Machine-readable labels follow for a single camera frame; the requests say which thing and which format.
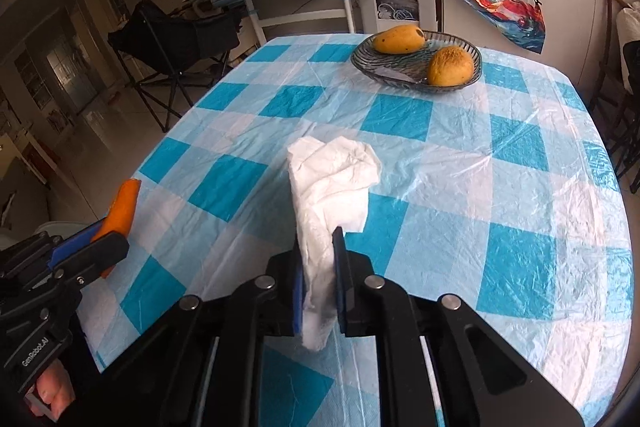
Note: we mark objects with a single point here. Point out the white stuffed sack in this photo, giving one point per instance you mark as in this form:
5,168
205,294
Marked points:
630,22

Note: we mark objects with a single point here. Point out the smooth yellow mango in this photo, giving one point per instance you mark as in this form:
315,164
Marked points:
397,41

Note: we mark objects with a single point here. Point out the ribbed glass fruit bowl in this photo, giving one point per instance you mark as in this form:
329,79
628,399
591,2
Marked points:
395,69

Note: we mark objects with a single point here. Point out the dark wooden chair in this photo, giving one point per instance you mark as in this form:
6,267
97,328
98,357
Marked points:
607,32

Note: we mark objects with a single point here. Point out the rough-skinned yellow mango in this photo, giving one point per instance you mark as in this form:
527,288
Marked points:
450,67

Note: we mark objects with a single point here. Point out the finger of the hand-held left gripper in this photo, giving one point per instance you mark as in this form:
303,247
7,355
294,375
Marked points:
75,244
100,257

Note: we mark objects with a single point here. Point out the white tissue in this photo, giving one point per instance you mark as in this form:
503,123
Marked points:
325,187

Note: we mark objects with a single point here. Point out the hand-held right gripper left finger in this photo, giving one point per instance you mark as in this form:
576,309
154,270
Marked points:
297,307

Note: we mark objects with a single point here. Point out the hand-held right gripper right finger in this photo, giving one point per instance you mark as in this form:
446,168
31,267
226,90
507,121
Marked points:
338,287

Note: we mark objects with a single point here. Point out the person's left hand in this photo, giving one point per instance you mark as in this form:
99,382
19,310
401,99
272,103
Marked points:
50,389

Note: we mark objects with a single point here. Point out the orange peel piece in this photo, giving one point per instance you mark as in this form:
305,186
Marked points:
125,207

